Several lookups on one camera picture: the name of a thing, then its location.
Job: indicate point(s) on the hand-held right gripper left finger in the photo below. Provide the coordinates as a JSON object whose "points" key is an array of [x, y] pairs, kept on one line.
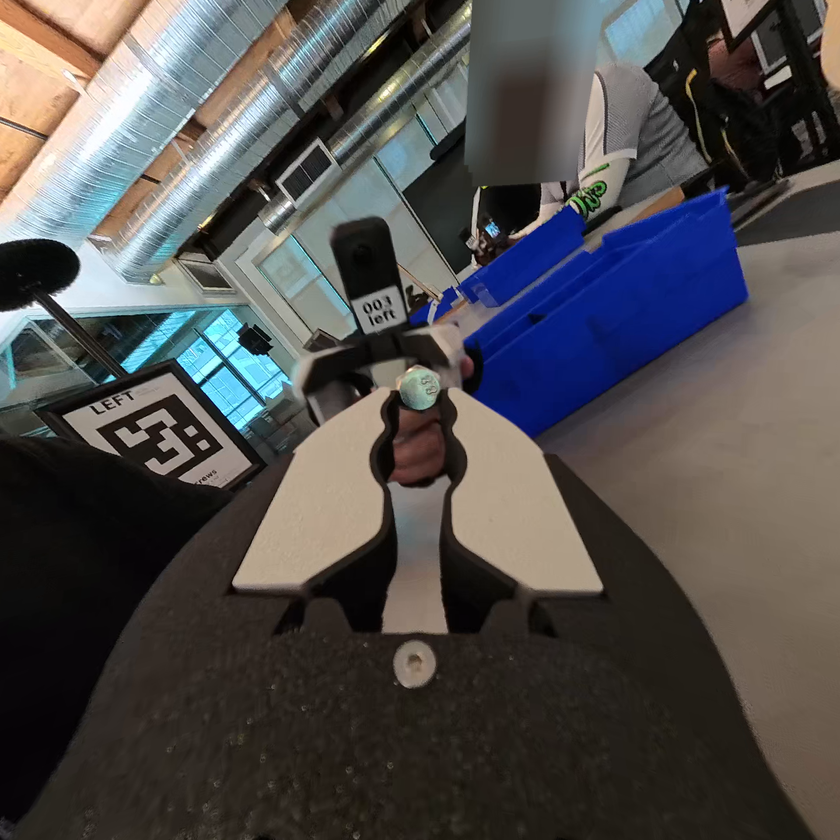
{"points": [[315, 518]]}

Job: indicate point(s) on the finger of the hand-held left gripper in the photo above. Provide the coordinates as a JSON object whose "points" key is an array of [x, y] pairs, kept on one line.
{"points": [[453, 351], [302, 377]]}

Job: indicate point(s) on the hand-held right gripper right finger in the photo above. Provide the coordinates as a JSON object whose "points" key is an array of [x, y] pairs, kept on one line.
{"points": [[518, 518]]}

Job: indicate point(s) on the steel hex bolt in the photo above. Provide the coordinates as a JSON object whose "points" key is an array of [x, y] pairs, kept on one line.
{"points": [[420, 388]]}

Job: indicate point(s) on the person's left hand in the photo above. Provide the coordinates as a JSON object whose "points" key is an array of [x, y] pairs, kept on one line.
{"points": [[420, 453]]}

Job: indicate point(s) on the black tilted monitor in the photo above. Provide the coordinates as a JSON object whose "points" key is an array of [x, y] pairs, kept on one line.
{"points": [[321, 340]]}

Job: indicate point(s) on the black studio light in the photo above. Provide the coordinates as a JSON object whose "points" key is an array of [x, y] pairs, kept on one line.
{"points": [[254, 338]]}

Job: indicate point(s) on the framed code sign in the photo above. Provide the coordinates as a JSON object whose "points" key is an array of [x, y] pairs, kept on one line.
{"points": [[745, 13], [223, 453]]}

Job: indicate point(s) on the person's black sweater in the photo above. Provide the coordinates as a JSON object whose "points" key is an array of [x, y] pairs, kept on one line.
{"points": [[79, 558]]}

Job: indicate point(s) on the wood-edged table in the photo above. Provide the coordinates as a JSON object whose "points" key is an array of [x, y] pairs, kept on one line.
{"points": [[656, 203]]}

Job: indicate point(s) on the black round-top stand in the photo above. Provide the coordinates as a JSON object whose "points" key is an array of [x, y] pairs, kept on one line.
{"points": [[33, 269]]}

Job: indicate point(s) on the black jacket yellow stripes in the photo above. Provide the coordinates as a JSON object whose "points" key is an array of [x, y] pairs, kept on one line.
{"points": [[735, 118]]}

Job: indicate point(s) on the dark grey flat panel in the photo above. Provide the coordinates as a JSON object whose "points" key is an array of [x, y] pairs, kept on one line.
{"points": [[800, 216]]}

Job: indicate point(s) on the dark wall screen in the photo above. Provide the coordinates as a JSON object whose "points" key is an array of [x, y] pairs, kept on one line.
{"points": [[446, 210]]}

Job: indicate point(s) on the white wall vent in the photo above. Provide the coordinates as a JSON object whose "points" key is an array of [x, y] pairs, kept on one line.
{"points": [[307, 174]]}

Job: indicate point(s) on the silver spiral air duct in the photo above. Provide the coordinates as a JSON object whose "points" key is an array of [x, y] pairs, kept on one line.
{"points": [[229, 170], [394, 124], [131, 111]]}

